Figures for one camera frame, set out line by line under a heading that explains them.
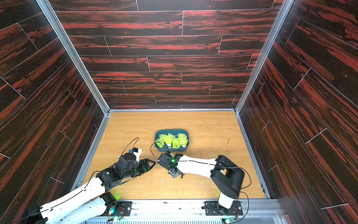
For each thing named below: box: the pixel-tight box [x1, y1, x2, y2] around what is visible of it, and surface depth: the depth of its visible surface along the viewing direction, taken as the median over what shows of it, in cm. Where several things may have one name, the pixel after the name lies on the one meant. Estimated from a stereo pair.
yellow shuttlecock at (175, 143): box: [172, 137, 182, 149], surface depth 97 cm
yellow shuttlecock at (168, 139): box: [163, 133, 176, 147], surface depth 98 cm
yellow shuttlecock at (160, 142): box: [154, 136, 166, 149], surface depth 98 cm
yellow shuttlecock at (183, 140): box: [178, 135, 189, 148], surface depth 98 cm
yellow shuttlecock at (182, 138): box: [177, 133, 189, 144], surface depth 98 cm
